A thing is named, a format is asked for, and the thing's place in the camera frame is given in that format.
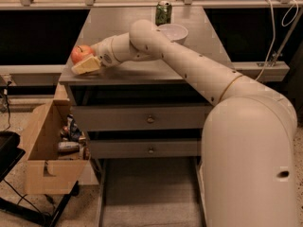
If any black stand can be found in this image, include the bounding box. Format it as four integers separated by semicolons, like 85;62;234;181
0;131;79;227

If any cardboard box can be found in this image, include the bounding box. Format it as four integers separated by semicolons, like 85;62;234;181
21;99;95;195

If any grey top drawer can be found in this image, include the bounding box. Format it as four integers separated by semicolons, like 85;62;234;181
71;104;212;131

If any dark bottle in box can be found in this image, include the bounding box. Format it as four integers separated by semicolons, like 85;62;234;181
61;114;82;142

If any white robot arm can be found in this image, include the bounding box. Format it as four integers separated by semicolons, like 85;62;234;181
71;20;300;227

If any silver can in box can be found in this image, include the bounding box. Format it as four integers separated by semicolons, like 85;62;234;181
58;142;80;152

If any grey middle drawer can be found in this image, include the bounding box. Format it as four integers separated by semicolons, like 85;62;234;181
89;138;202;159

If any grey open bottom drawer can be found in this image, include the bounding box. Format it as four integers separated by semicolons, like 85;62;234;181
96;157;206;227

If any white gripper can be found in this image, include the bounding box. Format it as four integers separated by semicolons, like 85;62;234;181
72;37;120;75

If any white cable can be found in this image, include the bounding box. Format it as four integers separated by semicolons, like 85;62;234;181
255;0;299;81

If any white ceramic bowl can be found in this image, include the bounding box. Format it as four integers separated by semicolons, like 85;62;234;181
157;24;188;44

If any green soda can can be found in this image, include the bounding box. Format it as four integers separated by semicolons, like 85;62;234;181
155;1;172;26

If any black floor cable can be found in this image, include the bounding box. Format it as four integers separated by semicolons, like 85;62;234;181
2;178;51;219

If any red apple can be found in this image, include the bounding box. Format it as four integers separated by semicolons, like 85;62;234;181
70;44;95;64

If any grey drawer cabinet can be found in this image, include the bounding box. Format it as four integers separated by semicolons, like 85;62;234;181
60;6;233;144

